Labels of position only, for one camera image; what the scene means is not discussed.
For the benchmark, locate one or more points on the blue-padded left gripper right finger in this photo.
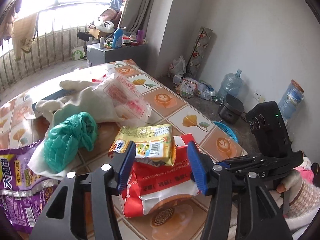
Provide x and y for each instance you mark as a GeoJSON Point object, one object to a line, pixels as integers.
{"type": "Point", "coordinates": [259, 217]}

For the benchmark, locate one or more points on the white printed plastic bag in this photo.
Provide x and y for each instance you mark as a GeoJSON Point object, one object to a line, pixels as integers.
{"type": "Point", "coordinates": [121, 100]}

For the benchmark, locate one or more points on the hanging beige clothes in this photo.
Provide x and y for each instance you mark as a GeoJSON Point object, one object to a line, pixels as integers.
{"type": "Point", "coordinates": [24, 34]}

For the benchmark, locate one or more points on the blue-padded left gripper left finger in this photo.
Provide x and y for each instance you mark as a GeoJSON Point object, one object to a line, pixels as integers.
{"type": "Point", "coordinates": [63, 217]}

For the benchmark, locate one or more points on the red white snack bag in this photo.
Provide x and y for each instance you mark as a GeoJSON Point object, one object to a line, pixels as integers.
{"type": "Point", "coordinates": [151, 188]}

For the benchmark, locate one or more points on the blue water bottle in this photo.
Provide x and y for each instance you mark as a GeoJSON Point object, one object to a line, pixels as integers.
{"type": "Point", "coordinates": [290, 101]}

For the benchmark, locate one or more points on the purple bottle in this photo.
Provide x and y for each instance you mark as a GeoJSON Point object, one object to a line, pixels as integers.
{"type": "Point", "coordinates": [140, 36]}

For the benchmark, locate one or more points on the purple noodle package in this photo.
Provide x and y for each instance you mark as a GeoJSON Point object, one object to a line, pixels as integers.
{"type": "Point", "coordinates": [23, 193]}

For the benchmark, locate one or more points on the gloved right hand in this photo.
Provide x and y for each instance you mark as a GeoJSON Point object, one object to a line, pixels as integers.
{"type": "Point", "coordinates": [303, 195]}

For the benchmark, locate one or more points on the large water jug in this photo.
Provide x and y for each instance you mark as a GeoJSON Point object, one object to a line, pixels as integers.
{"type": "Point", "coordinates": [232, 84]}

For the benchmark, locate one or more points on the floor trash pile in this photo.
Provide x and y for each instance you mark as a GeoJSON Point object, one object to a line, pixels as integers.
{"type": "Point", "coordinates": [187, 86]}

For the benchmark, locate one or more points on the black rice cooker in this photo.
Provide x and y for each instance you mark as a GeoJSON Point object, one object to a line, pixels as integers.
{"type": "Point", "coordinates": [230, 109]}

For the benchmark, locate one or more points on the grey cabinet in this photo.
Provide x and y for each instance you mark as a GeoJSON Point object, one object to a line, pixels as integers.
{"type": "Point", "coordinates": [97, 55]}

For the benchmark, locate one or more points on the white cloth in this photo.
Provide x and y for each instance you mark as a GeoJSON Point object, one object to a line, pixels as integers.
{"type": "Point", "coordinates": [88, 97]}

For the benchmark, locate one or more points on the patterned tablecloth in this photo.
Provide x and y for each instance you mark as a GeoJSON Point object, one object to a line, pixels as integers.
{"type": "Point", "coordinates": [19, 128]}

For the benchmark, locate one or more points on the rolled patterned mat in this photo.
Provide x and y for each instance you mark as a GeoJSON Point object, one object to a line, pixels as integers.
{"type": "Point", "coordinates": [198, 50]}

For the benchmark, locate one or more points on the blue plastic basket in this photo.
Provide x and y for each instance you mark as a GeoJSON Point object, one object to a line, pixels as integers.
{"type": "Point", "coordinates": [227, 130]}

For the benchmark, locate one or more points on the grey curtain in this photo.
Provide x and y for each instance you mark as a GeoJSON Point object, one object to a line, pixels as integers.
{"type": "Point", "coordinates": [135, 15]}

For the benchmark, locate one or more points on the green plastic bag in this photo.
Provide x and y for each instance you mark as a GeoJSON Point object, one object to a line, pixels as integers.
{"type": "Point", "coordinates": [63, 140]}

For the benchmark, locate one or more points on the yellow snack packet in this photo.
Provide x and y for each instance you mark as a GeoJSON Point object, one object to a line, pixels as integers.
{"type": "Point", "coordinates": [154, 144]}

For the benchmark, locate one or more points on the blue detergent bottle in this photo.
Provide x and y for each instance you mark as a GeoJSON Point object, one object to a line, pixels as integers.
{"type": "Point", "coordinates": [117, 38]}

